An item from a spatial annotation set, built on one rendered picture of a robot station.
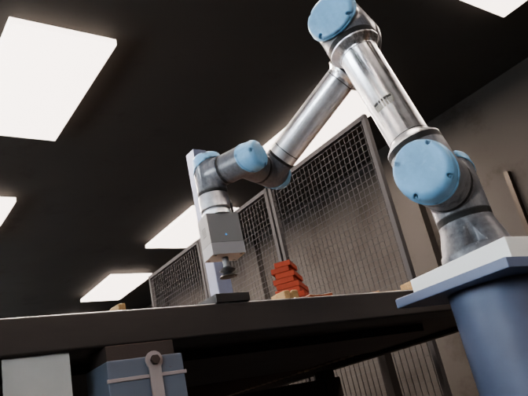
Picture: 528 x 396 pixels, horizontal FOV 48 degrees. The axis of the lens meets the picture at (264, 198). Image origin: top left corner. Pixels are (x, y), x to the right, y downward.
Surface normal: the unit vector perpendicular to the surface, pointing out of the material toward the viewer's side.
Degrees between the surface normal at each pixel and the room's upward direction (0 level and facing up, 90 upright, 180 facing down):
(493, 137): 90
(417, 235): 90
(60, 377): 90
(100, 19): 180
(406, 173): 98
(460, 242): 73
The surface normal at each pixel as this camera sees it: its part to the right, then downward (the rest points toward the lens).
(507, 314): -0.25, -0.30
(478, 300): -0.66, -0.14
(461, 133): -0.80, -0.05
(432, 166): -0.50, -0.07
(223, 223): 0.41, -0.40
